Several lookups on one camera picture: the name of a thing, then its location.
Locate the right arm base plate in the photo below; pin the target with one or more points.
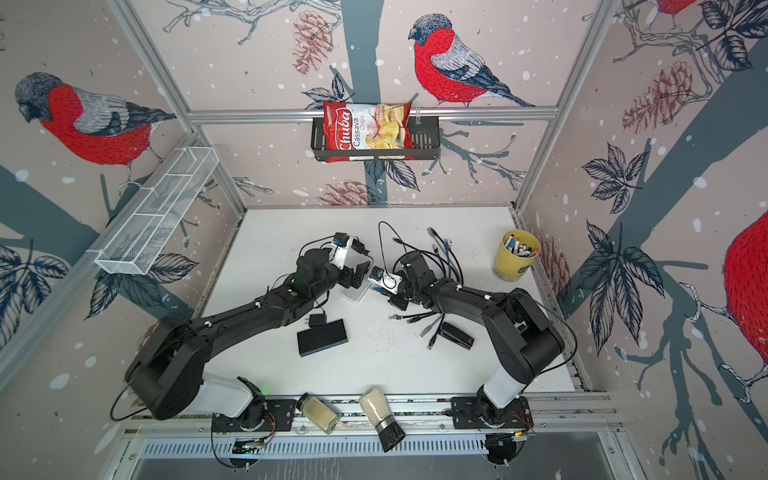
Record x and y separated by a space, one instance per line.
478 413

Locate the yellow cup with pens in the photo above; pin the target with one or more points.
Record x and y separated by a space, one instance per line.
516 254

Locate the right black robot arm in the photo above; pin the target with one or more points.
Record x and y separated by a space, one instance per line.
523 336

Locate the black stapler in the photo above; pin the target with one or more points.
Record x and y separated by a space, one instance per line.
455 335

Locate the black wall basket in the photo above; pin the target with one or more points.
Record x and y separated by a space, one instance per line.
425 137

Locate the white wire mesh shelf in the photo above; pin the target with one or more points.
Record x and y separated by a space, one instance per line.
162 205

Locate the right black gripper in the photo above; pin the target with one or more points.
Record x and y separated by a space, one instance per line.
397 303

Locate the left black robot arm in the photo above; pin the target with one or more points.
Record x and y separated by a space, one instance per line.
168 374

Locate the black network switch box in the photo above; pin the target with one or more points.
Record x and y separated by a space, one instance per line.
320 338

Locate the red cassava chips bag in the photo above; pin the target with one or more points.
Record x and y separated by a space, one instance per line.
352 127

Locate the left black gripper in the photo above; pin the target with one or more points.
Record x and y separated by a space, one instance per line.
348 280

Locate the glass spice jar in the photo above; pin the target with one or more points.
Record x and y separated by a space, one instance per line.
318 413

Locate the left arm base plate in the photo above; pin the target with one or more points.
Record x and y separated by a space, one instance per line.
259 415

